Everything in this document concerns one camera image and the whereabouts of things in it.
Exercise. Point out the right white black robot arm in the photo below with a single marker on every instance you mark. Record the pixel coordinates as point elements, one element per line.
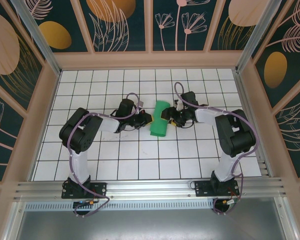
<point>232,135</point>

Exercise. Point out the small black controller board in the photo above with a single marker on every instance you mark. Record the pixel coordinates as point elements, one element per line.
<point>82,203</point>
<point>230,202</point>

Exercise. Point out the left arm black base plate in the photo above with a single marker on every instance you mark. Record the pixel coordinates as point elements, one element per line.
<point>100,190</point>

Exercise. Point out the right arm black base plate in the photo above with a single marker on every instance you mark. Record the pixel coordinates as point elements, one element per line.
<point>202,188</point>

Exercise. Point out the aluminium frame post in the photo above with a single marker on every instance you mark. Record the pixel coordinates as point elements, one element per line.
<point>38,37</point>
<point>256,37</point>

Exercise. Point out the aluminium side rail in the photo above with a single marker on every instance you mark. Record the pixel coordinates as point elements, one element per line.
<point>245,95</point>

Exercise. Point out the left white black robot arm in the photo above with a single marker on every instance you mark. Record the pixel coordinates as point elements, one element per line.
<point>80,135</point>

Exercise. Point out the long aluminium mounting rail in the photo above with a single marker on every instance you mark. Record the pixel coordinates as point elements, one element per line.
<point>150,186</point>

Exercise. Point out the grey metal sheet panel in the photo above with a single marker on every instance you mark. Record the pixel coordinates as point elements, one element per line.
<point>150,225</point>

